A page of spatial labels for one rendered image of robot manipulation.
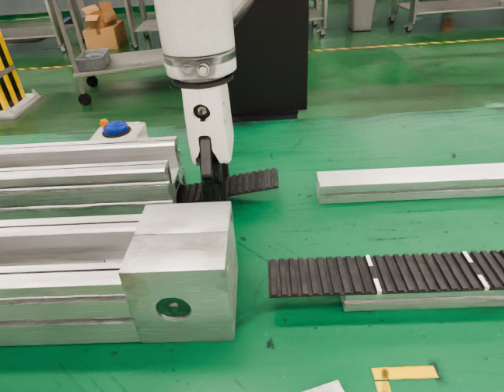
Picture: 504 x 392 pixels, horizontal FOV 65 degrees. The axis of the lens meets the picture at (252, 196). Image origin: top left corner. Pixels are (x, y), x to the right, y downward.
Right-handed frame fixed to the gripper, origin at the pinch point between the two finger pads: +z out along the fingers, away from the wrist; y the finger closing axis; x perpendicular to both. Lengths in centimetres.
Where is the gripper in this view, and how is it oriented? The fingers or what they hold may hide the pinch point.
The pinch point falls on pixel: (216, 183)
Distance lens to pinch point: 56.4
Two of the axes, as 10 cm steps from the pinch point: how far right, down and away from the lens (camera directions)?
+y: 0.1, -5.6, 8.3
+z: 0.6, 8.3, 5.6
